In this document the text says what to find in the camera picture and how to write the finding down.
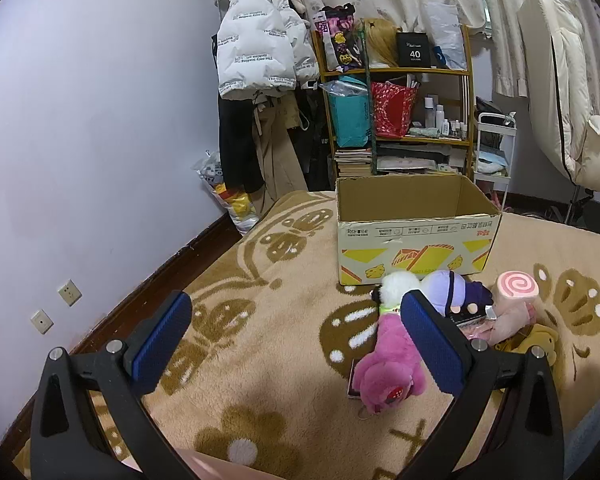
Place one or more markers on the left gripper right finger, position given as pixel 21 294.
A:
pixel 525 441

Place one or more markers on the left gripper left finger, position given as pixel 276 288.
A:
pixel 89 421

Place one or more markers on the yellow bear plush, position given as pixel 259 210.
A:
pixel 535 335

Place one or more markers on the pink plush bear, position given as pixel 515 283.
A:
pixel 392 371

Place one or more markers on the pink swirl roll plush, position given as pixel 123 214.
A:
pixel 514 294

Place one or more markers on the purple haired plush doll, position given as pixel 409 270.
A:
pixel 453 296

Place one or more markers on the white fluffy plush chick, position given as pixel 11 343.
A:
pixel 389 293

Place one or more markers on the small dark book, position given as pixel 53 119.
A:
pixel 465 319

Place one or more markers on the beige patterned carpet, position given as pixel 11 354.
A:
pixel 260 384

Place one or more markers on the cardboard box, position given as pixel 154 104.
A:
pixel 418 223

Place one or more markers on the white rolling cart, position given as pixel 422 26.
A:
pixel 494 152

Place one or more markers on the snack bag on floor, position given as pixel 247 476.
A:
pixel 234 200

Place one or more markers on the stack of books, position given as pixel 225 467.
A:
pixel 353 162

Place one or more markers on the red gift bag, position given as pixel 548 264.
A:
pixel 392 109

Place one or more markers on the wooden bookshelf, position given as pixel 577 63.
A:
pixel 440 136

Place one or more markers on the teal bag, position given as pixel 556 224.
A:
pixel 348 101

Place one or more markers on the beige trench coat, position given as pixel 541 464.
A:
pixel 277 158

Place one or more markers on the cream recliner chair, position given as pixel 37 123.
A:
pixel 561 114

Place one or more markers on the black box with 40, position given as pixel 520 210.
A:
pixel 413 49

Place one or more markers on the blonde wig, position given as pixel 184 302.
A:
pixel 380 36

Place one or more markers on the white puffer jacket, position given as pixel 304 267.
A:
pixel 263 48

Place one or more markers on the lower wall socket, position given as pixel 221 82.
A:
pixel 41 321

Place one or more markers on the wall socket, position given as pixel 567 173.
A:
pixel 41 321
pixel 70 293

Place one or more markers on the upper wall socket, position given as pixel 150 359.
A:
pixel 70 293

